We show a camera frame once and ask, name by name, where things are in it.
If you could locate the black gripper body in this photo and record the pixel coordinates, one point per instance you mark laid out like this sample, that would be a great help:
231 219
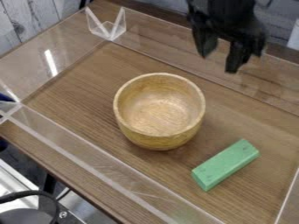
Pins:
233 20

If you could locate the green rectangular block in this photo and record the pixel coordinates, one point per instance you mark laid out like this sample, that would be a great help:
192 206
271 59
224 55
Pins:
220 166

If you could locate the clear acrylic enclosure wall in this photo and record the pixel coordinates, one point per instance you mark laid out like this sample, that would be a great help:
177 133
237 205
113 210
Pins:
63 76

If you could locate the white object at right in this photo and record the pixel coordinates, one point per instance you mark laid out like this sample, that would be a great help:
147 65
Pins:
293 38

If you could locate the brown wooden bowl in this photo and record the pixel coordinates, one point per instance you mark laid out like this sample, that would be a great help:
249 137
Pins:
159 108

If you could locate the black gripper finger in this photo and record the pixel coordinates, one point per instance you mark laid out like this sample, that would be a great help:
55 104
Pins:
239 54
204 37

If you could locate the black table leg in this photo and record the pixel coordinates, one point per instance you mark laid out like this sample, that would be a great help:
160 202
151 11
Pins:
49 184

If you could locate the blue object at edge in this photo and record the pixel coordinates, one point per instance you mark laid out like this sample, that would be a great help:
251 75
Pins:
5 98

